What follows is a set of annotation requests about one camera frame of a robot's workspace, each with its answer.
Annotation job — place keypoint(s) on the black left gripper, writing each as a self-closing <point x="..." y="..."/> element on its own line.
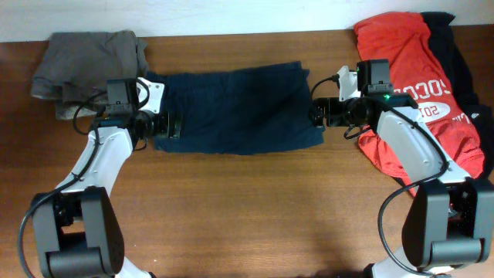
<point x="164" y="128"/>

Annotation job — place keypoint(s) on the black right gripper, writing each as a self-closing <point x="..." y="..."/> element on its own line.
<point x="332" y="118"/>

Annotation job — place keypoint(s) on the navy blue shorts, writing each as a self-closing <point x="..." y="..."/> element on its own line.
<point x="246" y="111"/>

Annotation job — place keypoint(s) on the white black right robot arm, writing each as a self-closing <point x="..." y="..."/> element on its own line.
<point x="450" y="222"/>

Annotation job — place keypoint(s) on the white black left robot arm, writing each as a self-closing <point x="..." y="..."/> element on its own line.
<point x="76" y="229"/>

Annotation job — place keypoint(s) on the red soccer t-shirt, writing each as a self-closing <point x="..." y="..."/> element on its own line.
<point x="402" y="38"/>

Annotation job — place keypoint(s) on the grey folded garment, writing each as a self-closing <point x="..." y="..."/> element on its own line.
<point x="77" y="66"/>

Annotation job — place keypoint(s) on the black garment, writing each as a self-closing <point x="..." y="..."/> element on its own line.
<point x="442" y="44"/>

